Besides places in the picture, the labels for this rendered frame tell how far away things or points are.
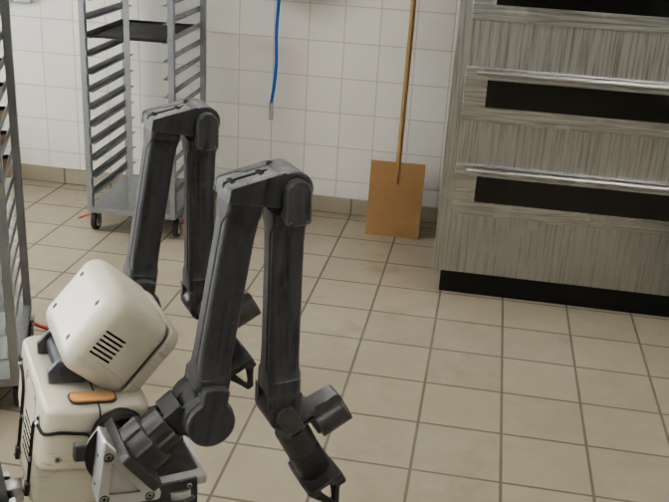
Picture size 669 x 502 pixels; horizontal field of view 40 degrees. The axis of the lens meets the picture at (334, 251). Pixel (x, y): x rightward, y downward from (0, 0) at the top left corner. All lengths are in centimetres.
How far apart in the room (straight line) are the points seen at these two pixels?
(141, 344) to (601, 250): 314
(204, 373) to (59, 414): 25
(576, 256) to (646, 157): 55
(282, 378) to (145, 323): 24
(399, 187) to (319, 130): 62
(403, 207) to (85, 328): 372
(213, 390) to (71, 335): 27
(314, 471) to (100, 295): 46
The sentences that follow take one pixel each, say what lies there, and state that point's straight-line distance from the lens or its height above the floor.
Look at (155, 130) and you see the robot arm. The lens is 170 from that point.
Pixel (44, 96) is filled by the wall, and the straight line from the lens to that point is 587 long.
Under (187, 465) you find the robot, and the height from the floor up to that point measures 81.
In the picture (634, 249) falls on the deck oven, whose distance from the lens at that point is 441.
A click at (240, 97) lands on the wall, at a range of 541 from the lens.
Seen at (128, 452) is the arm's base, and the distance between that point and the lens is 143.
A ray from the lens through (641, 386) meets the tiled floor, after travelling 391.
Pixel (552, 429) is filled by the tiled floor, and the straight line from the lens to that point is 349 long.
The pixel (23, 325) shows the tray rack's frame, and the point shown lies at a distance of 377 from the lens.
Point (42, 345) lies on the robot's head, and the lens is 166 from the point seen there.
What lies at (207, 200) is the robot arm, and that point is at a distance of 179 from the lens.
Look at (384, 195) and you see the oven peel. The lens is 509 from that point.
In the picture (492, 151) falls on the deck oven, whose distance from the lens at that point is 423.
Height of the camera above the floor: 178
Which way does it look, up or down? 21 degrees down
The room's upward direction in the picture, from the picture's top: 3 degrees clockwise
